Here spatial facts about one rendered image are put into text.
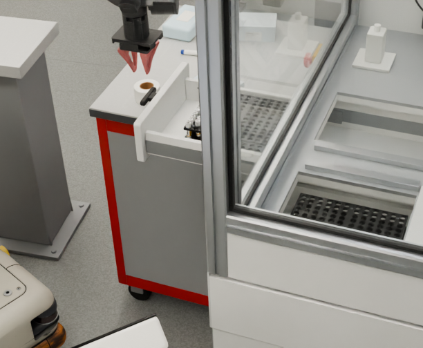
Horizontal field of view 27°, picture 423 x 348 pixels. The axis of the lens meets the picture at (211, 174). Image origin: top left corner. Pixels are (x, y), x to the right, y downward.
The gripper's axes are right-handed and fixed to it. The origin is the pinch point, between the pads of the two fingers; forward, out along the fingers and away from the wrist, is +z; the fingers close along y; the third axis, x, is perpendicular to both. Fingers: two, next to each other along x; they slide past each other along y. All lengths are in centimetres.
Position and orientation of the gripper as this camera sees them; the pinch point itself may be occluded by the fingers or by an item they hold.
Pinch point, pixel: (141, 69)
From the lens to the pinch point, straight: 202.8
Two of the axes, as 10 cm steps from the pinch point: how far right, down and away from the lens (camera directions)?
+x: 3.6, -5.9, 7.2
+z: 0.5, 7.8, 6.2
